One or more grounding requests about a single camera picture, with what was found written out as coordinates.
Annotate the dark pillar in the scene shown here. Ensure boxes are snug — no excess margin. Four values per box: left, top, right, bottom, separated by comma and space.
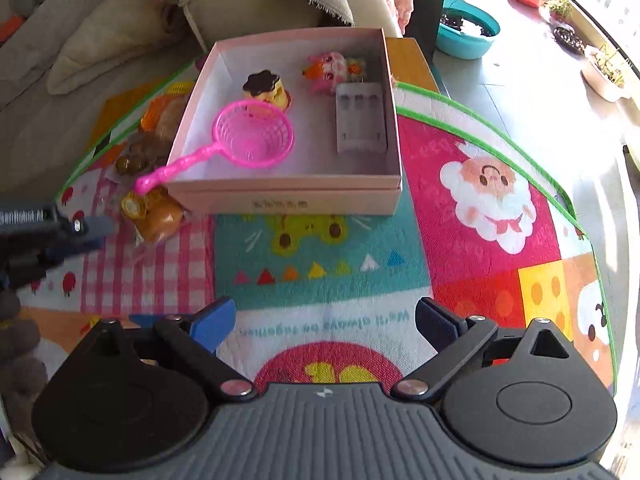
404, 0, 452, 53

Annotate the orange plush toy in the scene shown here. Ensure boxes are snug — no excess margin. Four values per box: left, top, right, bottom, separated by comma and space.
0, 16, 26, 43

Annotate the teal basin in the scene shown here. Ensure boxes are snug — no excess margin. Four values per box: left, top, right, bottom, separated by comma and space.
435, 0, 501, 60

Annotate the chocolate pudding toy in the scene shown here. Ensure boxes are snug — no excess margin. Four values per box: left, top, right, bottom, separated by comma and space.
242, 72, 292, 111

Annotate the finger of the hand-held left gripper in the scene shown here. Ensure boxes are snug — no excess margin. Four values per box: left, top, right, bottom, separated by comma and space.
6, 246, 77, 289
52, 214, 119, 253

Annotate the window frame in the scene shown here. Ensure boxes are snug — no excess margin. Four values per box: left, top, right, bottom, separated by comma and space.
545, 0, 640, 78

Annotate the bread packet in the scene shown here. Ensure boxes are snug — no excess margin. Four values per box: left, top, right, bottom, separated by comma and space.
120, 185, 193, 247

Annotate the beige folded blanket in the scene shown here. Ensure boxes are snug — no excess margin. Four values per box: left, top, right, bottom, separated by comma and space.
47, 7, 206, 96

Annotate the grey bed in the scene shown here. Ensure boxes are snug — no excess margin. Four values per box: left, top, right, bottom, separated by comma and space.
0, 0, 201, 196

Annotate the small green plant pot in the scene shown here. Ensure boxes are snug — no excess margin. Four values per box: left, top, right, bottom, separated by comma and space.
539, 0, 573, 26

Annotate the colourful cartoon play mat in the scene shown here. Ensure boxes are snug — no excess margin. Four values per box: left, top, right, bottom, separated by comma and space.
5, 57, 618, 411

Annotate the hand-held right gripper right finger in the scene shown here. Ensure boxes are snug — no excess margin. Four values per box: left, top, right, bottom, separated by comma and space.
390, 296, 573, 397

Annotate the pink fox toy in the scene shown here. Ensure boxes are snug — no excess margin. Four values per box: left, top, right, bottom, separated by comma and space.
301, 52, 368, 95

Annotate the orange snack packet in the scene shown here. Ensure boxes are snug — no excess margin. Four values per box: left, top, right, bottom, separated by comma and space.
139, 94, 193, 143

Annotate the wooden stool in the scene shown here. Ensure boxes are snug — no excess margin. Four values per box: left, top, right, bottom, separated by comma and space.
385, 36, 441, 96

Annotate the person's left hand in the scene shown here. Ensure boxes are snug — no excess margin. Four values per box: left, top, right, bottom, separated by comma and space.
0, 290, 48, 433

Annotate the pink toy strainer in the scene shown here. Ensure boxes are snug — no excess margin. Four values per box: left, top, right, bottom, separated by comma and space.
134, 100, 295, 195

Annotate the dark plant pot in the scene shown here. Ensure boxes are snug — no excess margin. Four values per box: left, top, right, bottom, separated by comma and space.
552, 25, 588, 56

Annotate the pink cardboard box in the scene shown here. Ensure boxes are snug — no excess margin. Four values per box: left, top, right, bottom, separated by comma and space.
164, 27, 404, 216

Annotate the beige cushion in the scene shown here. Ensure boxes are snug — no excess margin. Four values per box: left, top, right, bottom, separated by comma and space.
177, 0, 401, 53

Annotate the white plastic tray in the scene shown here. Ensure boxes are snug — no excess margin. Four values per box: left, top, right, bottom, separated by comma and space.
334, 81, 390, 155

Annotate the gold chocolate coins packet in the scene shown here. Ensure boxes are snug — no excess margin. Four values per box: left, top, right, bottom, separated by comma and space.
107, 132, 173, 181

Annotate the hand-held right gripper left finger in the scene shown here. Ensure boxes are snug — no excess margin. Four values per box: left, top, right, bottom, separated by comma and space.
80, 296, 256, 402

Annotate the white planter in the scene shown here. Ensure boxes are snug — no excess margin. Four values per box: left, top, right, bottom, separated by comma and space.
582, 45, 633, 102

